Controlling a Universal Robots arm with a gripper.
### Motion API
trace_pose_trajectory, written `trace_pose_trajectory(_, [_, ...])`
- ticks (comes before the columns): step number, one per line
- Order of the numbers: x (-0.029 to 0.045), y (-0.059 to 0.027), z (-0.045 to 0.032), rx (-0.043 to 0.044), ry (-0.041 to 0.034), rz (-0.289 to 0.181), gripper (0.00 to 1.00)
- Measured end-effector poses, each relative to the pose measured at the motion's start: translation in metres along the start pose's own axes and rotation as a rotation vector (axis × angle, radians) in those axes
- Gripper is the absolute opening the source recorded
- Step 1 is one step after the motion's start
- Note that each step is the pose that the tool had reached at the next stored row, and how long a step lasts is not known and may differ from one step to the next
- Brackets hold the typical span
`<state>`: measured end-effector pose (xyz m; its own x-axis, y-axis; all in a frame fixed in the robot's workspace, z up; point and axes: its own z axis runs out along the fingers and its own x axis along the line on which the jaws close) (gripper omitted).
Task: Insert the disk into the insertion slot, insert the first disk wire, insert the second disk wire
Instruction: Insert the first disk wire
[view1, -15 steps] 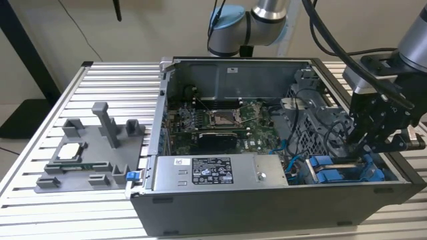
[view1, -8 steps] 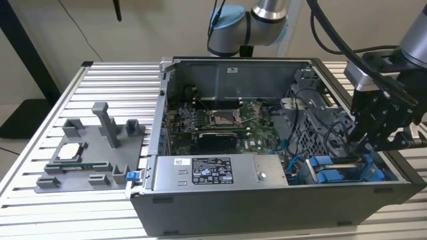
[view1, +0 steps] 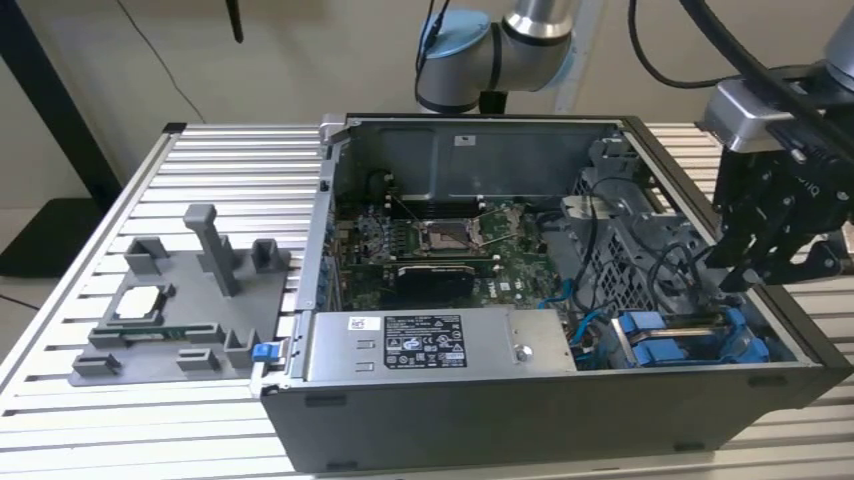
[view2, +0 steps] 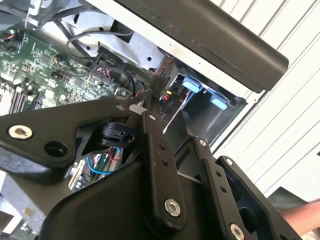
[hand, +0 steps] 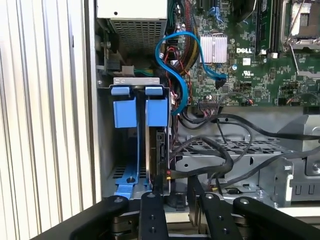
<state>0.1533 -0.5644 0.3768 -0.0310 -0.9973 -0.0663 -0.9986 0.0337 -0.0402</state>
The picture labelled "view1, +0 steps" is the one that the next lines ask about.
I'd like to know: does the silver CPU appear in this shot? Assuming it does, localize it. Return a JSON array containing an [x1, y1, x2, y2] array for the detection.
[[110, 287, 165, 321]]

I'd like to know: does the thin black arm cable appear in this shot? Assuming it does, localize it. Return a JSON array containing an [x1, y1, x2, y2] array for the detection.
[[416, 0, 451, 56]]

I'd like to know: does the CPU socket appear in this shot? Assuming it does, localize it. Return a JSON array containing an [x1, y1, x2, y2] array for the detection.
[[409, 217, 487, 254]]

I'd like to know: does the thick black wrist cable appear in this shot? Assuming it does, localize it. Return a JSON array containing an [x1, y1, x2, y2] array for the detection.
[[626, 0, 812, 124]]

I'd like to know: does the white metal post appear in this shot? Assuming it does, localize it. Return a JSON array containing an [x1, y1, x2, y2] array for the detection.
[[552, 0, 603, 114]]

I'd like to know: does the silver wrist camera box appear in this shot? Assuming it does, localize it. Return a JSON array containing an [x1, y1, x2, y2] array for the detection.
[[702, 78, 800, 152]]

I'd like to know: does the green motherboard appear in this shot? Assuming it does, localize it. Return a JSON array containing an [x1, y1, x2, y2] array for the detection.
[[329, 198, 576, 312]]

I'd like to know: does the grey metal disk bay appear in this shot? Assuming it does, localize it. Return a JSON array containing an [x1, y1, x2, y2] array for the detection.
[[543, 138, 799, 370]]

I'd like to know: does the black hanging antenna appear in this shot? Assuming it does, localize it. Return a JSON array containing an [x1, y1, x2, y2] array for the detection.
[[224, 0, 247, 45]]

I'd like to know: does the blue disk wire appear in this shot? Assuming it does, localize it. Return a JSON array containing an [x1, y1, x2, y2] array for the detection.
[[540, 279, 612, 354]]

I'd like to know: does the green RAM stick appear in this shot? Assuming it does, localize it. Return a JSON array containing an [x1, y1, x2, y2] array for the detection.
[[122, 324, 216, 344]]

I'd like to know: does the silver power supply unit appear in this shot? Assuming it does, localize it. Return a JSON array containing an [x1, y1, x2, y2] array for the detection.
[[303, 308, 579, 384]]

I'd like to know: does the black stand with base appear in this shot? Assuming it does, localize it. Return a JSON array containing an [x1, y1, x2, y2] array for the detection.
[[0, 0, 125, 279]]

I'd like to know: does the grey plastic parts rack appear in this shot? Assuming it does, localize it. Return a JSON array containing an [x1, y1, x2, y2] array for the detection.
[[65, 203, 292, 389]]

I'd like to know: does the thin black wall cable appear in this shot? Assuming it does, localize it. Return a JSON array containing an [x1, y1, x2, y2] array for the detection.
[[121, 0, 205, 124]]

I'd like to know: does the black graphics card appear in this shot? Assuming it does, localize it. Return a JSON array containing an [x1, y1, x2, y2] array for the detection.
[[392, 264, 479, 302]]

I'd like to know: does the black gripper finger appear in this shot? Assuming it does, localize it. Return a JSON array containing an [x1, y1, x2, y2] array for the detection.
[[703, 214, 767, 295], [760, 230, 844, 287]]

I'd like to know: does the open black PC case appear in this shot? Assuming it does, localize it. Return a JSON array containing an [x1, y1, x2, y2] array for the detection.
[[249, 112, 854, 474]]

